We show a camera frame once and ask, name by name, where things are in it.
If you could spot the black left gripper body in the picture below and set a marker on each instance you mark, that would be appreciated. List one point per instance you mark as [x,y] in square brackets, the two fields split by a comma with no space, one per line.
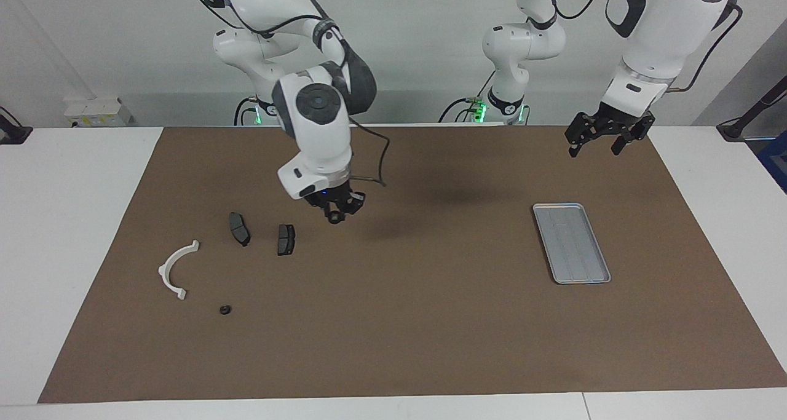
[620,117]

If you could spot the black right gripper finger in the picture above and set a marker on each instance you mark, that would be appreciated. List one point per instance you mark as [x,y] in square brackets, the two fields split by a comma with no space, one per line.
[355,202]
[324,208]

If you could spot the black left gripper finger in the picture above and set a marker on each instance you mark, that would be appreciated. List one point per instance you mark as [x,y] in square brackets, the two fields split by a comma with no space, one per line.
[639,128]
[581,131]

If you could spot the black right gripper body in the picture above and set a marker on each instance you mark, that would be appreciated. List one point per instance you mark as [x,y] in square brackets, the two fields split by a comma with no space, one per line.
[332,195]

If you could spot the small black round cap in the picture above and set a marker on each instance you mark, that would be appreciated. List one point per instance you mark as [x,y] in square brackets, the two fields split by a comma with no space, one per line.
[335,217]

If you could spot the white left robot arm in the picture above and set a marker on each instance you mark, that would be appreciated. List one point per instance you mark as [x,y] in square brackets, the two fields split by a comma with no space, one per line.
[664,32]

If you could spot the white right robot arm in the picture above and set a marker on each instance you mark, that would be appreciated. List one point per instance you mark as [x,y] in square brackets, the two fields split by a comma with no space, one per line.
[320,125]

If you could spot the silver metal tray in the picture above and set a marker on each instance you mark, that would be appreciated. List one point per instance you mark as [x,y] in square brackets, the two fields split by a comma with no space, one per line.
[572,245]

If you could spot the rectangular grey brake pad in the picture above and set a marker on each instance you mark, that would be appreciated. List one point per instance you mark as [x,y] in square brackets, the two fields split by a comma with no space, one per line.
[286,240]

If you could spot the curved grey brake pad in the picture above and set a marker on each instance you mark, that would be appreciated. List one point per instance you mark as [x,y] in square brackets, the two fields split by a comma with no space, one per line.
[238,228]

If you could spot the brown table mat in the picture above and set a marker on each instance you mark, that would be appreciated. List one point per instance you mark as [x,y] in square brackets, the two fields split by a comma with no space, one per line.
[399,321]

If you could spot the blue crate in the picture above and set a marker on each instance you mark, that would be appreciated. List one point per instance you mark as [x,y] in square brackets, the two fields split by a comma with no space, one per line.
[776,162]

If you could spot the black clamp stand base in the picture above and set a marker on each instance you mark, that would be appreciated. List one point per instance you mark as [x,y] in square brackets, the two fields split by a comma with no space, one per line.
[13,134]

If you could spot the white curved plastic bracket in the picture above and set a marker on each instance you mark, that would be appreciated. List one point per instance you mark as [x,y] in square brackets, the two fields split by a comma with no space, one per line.
[163,273]

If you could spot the white wall socket box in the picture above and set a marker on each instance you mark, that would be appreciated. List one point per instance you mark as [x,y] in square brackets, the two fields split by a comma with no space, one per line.
[98,112]

